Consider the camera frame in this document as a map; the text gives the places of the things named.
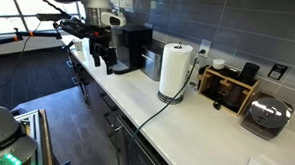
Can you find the black QR code sign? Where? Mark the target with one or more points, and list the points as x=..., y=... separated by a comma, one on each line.
x=277, y=71

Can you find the black bar camera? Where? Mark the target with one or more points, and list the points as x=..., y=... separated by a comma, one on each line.
x=53, y=17

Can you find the small black knob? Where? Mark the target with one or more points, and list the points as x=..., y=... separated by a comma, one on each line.
x=217, y=104

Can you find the wooden plank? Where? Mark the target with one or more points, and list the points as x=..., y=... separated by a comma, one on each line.
x=46, y=141

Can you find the dark cabinet front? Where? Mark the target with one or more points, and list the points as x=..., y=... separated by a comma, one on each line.
x=100, y=102

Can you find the silver domed appliance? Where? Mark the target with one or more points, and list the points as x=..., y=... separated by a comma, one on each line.
x=269, y=113

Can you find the white wall outlet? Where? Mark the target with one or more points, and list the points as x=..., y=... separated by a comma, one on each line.
x=205, y=45

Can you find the white paper towel roll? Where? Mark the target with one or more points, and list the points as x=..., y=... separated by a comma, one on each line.
x=173, y=70

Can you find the black device on organizer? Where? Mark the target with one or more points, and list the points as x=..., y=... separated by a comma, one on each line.
x=249, y=73

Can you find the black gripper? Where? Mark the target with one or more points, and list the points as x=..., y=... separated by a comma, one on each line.
x=100, y=38

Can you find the stainless steel box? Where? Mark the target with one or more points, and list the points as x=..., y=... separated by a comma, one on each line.
x=153, y=64

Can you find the metal paper towel holder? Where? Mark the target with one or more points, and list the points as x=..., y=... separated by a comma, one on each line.
x=168, y=100

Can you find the window with metal frame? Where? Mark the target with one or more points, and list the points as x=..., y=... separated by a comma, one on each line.
x=4, y=6

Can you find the black coffee maker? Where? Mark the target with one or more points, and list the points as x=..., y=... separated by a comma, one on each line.
x=136, y=42

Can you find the wooden countertop organizer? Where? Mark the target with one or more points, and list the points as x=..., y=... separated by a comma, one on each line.
x=248, y=93

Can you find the dark cup in organizer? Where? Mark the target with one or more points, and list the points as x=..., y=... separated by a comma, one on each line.
x=234, y=95

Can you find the white mug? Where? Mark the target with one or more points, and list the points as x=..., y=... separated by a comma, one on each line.
x=78, y=46

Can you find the small white round cup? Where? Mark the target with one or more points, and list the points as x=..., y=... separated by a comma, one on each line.
x=218, y=64

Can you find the aluminium frame cart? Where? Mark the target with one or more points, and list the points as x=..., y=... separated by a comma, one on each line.
x=32, y=127

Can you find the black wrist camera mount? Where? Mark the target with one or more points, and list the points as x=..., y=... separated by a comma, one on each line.
x=80, y=28

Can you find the black tripod stand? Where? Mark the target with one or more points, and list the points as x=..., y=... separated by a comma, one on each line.
x=83, y=91

